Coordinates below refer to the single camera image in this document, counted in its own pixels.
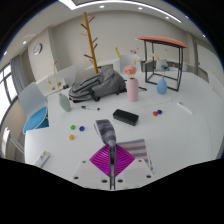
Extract green vase with dried flowers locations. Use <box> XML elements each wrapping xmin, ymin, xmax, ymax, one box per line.
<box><xmin>46</xmin><ymin>59</ymin><xmax>73</xmax><ymax>113</ymax></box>

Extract striped grey pink towel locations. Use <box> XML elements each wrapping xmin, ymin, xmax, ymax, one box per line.
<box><xmin>93</xmin><ymin>118</ymin><xmax>155</xmax><ymax>175</ymax></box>

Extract wooden coat rack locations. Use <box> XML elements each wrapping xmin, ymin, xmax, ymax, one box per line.
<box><xmin>79</xmin><ymin>11</ymin><xmax>101</xmax><ymax>75</ymax></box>

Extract black stand with orange top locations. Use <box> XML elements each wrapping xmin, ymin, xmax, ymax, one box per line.
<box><xmin>136</xmin><ymin>35</ymin><xmax>189</xmax><ymax>93</ymax></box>

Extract window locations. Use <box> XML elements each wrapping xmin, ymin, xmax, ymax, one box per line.
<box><xmin>0</xmin><ymin>62</ymin><xmax>20</xmax><ymax>135</ymax></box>

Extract black white marker pen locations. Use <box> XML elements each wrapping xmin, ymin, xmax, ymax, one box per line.
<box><xmin>80</xmin><ymin>105</ymin><xmax>101</xmax><ymax>112</ymax></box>

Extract round wall clock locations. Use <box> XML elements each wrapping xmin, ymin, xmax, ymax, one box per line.
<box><xmin>32</xmin><ymin>42</ymin><xmax>44</xmax><ymax>56</ymax></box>

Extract blue vase with stems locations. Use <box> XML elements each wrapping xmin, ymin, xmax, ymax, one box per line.
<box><xmin>151</xmin><ymin>49</ymin><xmax>171</xmax><ymax>95</ymax></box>

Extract white chair with blue seat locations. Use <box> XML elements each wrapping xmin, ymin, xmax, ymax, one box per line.
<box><xmin>17</xmin><ymin>81</ymin><xmax>50</xmax><ymax>135</ymax></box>

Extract black rectangular box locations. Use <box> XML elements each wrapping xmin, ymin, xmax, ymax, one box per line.
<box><xmin>112</xmin><ymin>108</ymin><xmax>140</xmax><ymax>127</ymax></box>

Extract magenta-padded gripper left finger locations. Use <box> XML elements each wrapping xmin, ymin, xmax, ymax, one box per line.
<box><xmin>70</xmin><ymin>143</ymin><xmax>112</xmax><ymax>191</ymax></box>

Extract grey curtain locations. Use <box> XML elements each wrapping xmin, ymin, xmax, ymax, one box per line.
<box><xmin>10</xmin><ymin>54</ymin><xmax>31</xmax><ymax>97</ymax></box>

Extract white rectangular bar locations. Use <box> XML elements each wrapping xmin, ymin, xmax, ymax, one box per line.
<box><xmin>176</xmin><ymin>101</ymin><xmax>194</xmax><ymax>116</ymax></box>

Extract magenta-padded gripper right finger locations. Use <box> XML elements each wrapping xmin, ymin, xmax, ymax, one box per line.
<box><xmin>111</xmin><ymin>143</ymin><xmax>156</xmax><ymax>191</ymax></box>

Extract white remote control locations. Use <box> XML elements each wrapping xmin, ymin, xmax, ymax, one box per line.
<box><xmin>32</xmin><ymin>150</ymin><xmax>51</xmax><ymax>168</ymax></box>

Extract pink vase with flowers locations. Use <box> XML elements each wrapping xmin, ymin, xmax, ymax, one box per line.
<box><xmin>114</xmin><ymin>46</ymin><xmax>140</xmax><ymax>103</ymax></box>

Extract ceiling lights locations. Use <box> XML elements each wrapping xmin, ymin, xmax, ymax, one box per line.
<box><xmin>57</xmin><ymin>0</ymin><xmax>183</xmax><ymax>24</ymax></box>

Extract grey backpack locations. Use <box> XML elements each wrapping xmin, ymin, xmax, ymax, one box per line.
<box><xmin>67</xmin><ymin>67</ymin><xmax>128</xmax><ymax>104</ymax></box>

